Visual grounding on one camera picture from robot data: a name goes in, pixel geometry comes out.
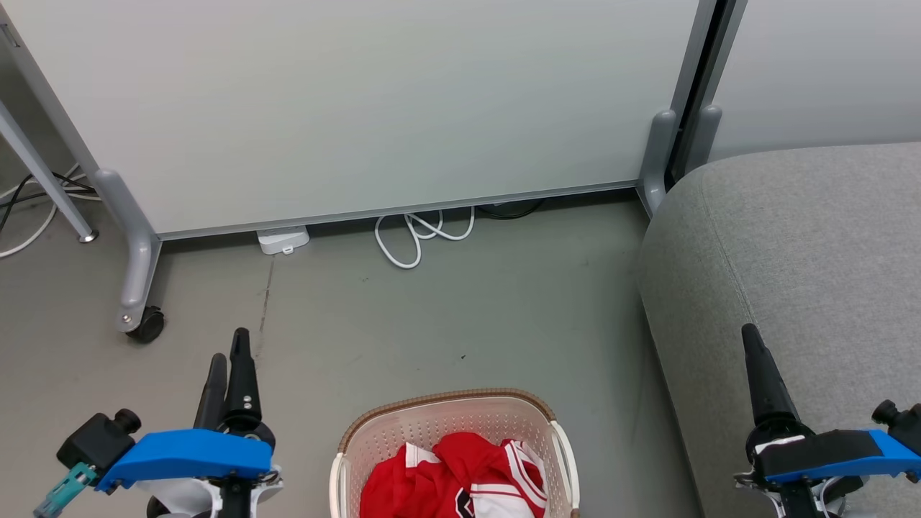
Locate blue white left gripper body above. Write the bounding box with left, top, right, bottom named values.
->
left=96, top=410, right=283, bottom=518

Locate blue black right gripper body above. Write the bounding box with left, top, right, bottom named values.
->
left=733, top=420, right=921, bottom=518

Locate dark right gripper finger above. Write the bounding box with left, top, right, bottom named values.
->
left=740, top=323, right=802, bottom=428

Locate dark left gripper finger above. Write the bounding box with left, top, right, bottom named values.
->
left=224, top=328, right=263, bottom=427
left=193, top=353, right=228, bottom=431

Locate grey fabric sofa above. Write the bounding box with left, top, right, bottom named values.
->
left=638, top=142, right=921, bottom=518

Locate red white jersey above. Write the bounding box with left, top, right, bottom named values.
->
left=359, top=431, right=549, bottom=518

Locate black caster wheel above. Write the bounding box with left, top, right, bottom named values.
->
left=127, top=306, right=165, bottom=344

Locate white power adapter box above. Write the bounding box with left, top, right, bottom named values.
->
left=257, top=225, right=311, bottom=256

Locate beige perforated laundry basket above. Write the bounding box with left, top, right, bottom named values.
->
left=330, top=388, right=581, bottom=518

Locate grey metal table leg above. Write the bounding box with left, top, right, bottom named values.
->
left=0, top=101, right=100, bottom=244

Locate large white partition panel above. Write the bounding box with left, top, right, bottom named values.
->
left=0, top=0, right=719, bottom=334

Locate narrow white partition panel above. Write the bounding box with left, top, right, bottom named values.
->
left=684, top=0, right=921, bottom=176

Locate teal cable connector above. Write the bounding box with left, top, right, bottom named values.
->
left=33, top=462, right=98, bottom=518

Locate looped white cable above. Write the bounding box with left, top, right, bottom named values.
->
left=374, top=206, right=476, bottom=270

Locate white floor cable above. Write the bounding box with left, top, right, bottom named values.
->
left=0, top=164, right=101, bottom=259

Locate black floor cable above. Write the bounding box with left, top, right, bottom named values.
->
left=0, top=173, right=97, bottom=232

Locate black cable under panel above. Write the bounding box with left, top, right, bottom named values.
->
left=476, top=199, right=546, bottom=220

